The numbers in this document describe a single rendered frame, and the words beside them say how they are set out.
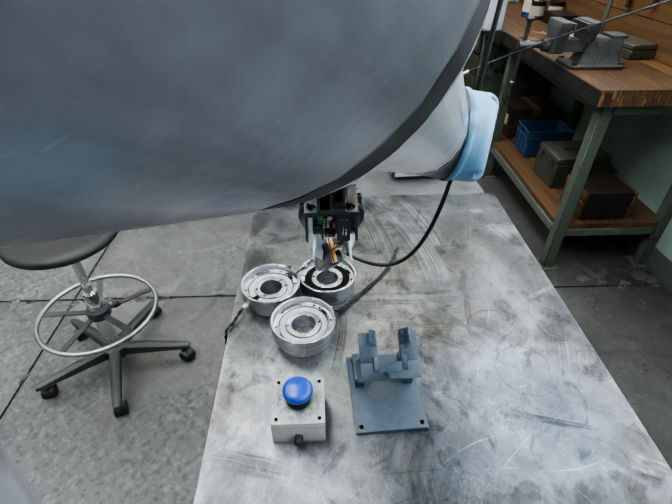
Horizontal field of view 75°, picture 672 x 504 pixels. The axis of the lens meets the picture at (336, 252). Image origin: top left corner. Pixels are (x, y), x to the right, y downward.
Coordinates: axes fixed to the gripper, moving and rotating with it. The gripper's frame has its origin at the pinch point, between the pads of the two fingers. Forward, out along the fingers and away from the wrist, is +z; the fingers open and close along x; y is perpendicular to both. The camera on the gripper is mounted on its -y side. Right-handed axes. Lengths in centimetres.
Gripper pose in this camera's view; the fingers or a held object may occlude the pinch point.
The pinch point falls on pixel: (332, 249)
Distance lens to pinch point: 70.6
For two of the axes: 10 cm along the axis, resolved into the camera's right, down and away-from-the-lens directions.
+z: 0.1, 7.0, 7.1
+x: 10.0, -0.2, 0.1
